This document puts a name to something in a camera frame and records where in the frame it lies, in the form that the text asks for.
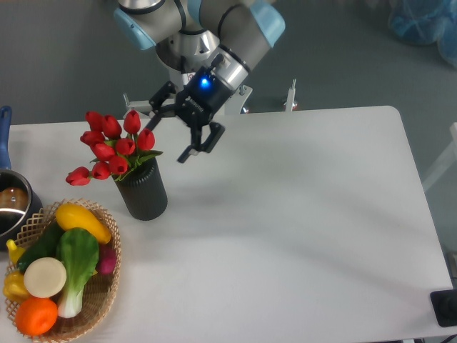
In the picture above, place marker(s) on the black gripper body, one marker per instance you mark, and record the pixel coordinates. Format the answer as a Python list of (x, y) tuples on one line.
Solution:
[(201, 98)]

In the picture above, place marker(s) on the red tulip bouquet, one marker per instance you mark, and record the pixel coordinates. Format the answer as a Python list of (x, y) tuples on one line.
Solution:
[(119, 148)]

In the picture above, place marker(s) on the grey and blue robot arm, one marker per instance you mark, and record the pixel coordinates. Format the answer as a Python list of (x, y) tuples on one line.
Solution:
[(246, 33)]

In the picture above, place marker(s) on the black ribbed vase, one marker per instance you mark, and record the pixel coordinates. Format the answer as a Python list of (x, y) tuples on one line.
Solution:
[(143, 191)]

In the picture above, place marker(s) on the yellow squash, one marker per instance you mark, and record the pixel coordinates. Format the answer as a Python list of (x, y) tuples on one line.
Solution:
[(71, 216)]

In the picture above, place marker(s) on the purple radish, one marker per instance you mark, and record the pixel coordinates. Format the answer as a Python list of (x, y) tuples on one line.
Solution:
[(107, 260)]

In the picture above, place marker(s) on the green bok choy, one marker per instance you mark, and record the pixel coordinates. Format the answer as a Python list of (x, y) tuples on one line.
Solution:
[(78, 250)]

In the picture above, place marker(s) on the dark green cucumber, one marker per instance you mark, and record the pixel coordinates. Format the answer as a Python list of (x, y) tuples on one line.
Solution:
[(44, 246)]

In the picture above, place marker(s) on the woven wicker basket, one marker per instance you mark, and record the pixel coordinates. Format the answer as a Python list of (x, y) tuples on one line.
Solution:
[(100, 291)]

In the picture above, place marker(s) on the small yellow banana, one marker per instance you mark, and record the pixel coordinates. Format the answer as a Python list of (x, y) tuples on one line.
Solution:
[(15, 252)]

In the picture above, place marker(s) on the cream round bun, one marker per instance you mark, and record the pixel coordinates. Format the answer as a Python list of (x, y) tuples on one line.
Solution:
[(45, 277)]

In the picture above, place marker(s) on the yellow bell pepper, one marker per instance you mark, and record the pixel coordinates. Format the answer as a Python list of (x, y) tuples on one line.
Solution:
[(14, 287)]

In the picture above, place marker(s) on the blue plastic bag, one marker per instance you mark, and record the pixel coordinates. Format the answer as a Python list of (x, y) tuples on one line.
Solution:
[(425, 23)]

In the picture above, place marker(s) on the orange fruit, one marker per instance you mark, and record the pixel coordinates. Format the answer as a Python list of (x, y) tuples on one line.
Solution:
[(36, 316)]

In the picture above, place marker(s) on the black device at edge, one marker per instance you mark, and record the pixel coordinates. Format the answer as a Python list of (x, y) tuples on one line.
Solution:
[(444, 306)]

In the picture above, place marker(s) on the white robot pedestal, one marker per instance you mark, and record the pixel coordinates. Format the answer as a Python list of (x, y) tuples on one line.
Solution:
[(183, 53)]

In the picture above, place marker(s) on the blue handled saucepan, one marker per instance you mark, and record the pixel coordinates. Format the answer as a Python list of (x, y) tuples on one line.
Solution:
[(18, 200)]

